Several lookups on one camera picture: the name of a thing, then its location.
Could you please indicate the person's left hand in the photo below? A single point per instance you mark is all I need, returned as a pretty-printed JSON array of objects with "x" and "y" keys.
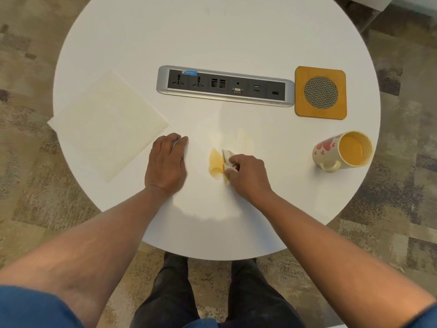
[{"x": 165, "y": 167}]

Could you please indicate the white furniture with dark leg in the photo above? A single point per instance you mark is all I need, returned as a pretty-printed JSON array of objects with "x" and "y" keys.
[{"x": 368, "y": 1}]

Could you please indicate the blue tape strip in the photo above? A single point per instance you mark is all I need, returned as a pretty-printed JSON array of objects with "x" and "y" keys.
[{"x": 189, "y": 72}]

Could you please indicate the orange liquid spill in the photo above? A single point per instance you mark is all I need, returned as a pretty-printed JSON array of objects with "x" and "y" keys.
[{"x": 215, "y": 163}]

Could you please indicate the person's right fingers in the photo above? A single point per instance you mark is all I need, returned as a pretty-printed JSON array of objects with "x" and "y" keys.
[{"x": 240, "y": 162}]

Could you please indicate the white tissue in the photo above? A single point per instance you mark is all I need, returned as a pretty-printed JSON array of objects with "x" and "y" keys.
[{"x": 227, "y": 155}]

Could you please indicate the large cream paper napkin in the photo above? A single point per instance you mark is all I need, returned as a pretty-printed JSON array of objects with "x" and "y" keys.
[{"x": 105, "y": 122}]

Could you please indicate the grey power socket panel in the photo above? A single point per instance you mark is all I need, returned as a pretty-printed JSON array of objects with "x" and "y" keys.
[{"x": 225, "y": 87}]

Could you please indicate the blue shirt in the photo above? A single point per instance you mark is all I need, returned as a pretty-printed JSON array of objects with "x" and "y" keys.
[{"x": 30, "y": 309}]

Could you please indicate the white mug with red hearts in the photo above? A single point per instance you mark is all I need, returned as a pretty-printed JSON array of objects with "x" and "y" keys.
[{"x": 324, "y": 150}]

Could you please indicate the square wooden coaster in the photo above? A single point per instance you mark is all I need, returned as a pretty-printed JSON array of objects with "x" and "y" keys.
[{"x": 302, "y": 107}]

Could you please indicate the person's right hand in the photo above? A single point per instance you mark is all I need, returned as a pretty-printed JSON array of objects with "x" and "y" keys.
[{"x": 249, "y": 181}]

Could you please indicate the person's left fingers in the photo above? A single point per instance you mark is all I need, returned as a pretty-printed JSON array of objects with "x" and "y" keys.
[{"x": 165, "y": 141}]

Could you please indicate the black trousers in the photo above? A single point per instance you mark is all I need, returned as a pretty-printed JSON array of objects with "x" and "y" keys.
[{"x": 174, "y": 290}]

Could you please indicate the person's left forearm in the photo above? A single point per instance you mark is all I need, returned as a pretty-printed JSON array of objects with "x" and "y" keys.
[{"x": 88, "y": 249}]

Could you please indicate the person's right forearm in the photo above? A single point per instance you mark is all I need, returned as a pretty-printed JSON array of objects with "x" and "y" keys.
[{"x": 334, "y": 263}]

